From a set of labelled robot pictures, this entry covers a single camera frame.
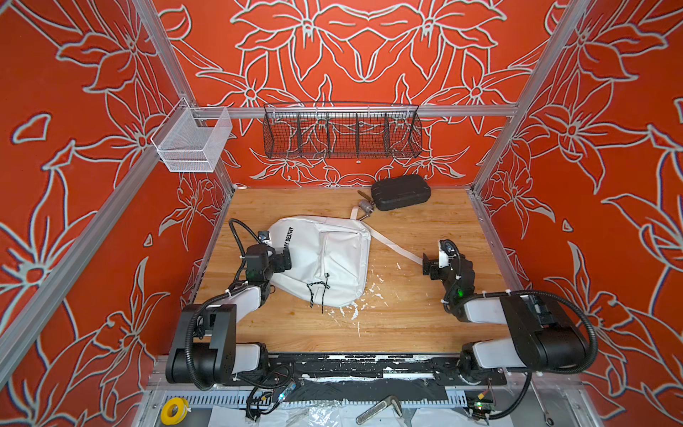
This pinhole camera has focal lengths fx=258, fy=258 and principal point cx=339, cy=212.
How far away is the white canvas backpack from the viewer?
2.86 ft

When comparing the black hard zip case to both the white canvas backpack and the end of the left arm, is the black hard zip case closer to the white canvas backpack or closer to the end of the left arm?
the white canvas backpack

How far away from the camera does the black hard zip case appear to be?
1099 millimetres

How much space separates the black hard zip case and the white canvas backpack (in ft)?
0.44
